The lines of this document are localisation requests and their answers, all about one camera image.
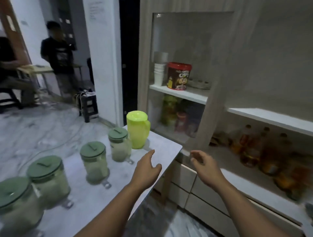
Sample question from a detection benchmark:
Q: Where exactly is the person's left hand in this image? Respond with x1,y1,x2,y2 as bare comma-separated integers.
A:
127,149,163,193

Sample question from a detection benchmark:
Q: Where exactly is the person's right hand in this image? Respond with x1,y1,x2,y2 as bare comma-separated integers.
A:
190,150,229,189

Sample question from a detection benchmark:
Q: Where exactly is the green-lid clear jar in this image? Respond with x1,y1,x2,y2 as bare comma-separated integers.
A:
26,155,74,210
108,127,134,164
80,141,112,190
0,176,44,237

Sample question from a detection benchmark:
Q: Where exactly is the lime green plastic pitcher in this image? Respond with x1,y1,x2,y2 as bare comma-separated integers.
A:
126,110,151,149

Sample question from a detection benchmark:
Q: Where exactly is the wood framed glass cabinet door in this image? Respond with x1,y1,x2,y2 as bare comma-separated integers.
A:
137,0,247,153

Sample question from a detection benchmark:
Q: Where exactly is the person's left forearm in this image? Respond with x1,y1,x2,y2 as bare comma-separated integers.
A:
73,183,148,237

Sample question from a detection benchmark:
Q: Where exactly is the row of amber bottles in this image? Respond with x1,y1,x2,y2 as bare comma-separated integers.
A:
210,124,313,201

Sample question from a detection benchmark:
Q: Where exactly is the red lidded jar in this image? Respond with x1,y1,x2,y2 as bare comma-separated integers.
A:
175,112,188,133

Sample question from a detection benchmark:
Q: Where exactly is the green snack bag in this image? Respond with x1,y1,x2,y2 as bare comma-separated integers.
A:
160,94,184,126

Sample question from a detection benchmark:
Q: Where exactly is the black plastic stool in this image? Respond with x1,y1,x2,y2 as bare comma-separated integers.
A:
0,87,24,114
78,94,99,123

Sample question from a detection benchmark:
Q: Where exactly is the dotted white plate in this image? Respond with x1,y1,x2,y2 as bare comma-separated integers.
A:
187,78,211,90

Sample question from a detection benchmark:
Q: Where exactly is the stack of white paper cups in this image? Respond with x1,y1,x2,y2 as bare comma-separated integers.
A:
153,63,167,86

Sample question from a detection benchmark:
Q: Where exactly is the white power strip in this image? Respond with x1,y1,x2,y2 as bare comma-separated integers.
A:
73,89,97,98

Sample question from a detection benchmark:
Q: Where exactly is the red lidded cereal tub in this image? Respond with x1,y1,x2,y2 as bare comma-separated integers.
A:
166,62,192,91

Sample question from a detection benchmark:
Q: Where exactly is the black chair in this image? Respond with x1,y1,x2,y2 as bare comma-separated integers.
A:
86,57,96,85

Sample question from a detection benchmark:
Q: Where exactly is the steel container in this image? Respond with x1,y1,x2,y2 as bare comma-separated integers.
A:
153,51,169,64

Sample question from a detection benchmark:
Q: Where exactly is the light wooden table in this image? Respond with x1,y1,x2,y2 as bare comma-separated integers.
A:
16,64,82,96

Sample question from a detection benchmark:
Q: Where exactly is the white paper notice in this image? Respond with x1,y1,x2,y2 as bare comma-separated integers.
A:
88,0,108,24

